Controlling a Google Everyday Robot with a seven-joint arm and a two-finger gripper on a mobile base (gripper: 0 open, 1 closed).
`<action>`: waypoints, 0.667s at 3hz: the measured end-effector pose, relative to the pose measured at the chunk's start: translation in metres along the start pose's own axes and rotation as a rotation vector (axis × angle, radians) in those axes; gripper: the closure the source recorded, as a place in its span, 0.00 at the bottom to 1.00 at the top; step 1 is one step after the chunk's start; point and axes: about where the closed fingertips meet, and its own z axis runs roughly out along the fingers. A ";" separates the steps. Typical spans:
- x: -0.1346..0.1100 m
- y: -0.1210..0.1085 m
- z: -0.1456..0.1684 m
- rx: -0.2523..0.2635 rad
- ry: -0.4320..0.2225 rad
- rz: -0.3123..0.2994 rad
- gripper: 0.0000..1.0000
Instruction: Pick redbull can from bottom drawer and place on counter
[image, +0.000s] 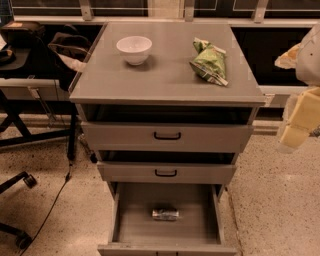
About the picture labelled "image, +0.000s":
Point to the grey middle drawer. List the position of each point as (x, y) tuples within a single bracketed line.
[(187, 173)]

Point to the black middle drawer handle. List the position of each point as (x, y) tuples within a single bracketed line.
[(169, 174)]

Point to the white ceramic bowl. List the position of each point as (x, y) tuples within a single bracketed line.
[(134, 49)]

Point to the grey drawer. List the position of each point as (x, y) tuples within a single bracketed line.
[(187, 173), (139, 137), (197, 232)]

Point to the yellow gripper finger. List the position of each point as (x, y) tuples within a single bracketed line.
[(288, 59), (300, 118)]

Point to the dark brown bag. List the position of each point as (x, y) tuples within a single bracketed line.
[(70, 45)]

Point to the grey drawer cabinet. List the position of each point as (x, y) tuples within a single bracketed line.
[(164, 89)]

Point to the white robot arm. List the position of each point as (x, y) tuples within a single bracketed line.
[(308, 59)]

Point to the green chip bag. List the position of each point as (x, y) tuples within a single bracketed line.
[(209, 64)]

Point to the grey bottom drawer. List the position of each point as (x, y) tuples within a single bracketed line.
[(197, 232)]

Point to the grey top drawer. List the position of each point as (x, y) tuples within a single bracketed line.
[(139, 137)]

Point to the silver redbull can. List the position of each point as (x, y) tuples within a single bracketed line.
[(165, 214)]

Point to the black top drawer handle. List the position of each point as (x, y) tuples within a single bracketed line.
[(167, 137)]

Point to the black drawer handle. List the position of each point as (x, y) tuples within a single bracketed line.
[(167, 137), (169, 174)]

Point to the black bag on desk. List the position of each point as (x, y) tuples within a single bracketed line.
[(22, 34)]

